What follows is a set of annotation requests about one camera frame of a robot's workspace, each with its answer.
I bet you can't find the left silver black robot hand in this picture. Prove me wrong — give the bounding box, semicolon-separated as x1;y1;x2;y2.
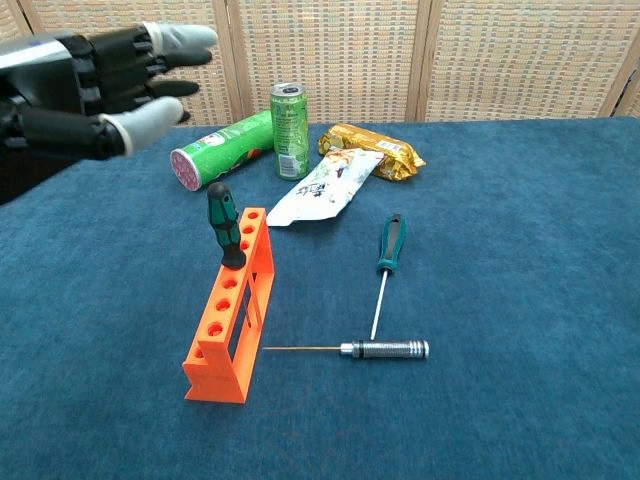
0;22;220;206

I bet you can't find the green black handled screwdriver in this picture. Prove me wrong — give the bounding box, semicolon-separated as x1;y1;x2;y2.
206;181;249;272

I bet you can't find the orange bit holder block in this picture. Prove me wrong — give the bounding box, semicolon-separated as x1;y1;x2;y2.
182;206;276;404

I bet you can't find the green chips tube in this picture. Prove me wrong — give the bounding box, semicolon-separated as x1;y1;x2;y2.
169;109;276;193

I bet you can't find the green drink can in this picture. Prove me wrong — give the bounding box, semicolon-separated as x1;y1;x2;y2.
269;82;311;181

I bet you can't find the white snack packet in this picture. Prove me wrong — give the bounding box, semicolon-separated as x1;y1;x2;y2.
265;147;386;229

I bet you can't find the woven bamboo folding screen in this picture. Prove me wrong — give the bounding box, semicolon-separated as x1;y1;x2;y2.
0;0;640;136

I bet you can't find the gold foil snack packet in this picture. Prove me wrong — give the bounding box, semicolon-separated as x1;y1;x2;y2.
318;122;427;182

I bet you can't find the blue felt table mat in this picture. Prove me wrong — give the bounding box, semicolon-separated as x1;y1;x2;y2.
0;117;640;480

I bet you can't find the teal handled screwdriver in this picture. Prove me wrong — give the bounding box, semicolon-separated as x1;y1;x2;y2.
369;213;408;341

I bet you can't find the metal handled precision screwdriver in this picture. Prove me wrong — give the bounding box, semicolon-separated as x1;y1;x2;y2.
263;339;431;360

